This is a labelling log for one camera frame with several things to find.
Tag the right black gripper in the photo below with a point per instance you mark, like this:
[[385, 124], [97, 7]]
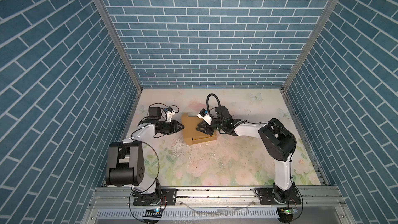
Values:
[[207, 128]]

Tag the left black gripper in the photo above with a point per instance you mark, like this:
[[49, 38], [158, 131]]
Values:
[[173, 124]]

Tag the brown cardboard box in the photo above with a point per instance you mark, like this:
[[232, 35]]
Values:
[[190, 135]]

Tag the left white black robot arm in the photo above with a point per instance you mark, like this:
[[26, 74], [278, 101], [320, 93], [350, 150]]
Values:
[[125, 159]]

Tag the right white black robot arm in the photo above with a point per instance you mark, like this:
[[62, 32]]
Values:
[[279, 142]]

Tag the left green circuit board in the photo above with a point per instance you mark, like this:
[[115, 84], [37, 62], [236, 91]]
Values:
[[153, 213]]

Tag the green circuit board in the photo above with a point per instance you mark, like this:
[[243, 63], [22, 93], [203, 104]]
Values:
[[153, 213], [286, 211]]

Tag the right green circuit board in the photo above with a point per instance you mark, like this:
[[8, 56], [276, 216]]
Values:
[[286, 211]]

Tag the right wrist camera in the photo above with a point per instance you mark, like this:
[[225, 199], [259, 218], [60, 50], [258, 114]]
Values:
[[205, 116]]

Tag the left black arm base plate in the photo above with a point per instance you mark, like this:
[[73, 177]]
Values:
[[155, 196]]

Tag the aluminium mounting rail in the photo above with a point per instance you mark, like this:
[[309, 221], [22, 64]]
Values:
[[252, 196]]

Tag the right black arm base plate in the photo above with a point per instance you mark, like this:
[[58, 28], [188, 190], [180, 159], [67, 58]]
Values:
[[270, 196]]

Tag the white slotted cable duct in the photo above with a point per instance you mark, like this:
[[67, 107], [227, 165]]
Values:
[[188, 214]]

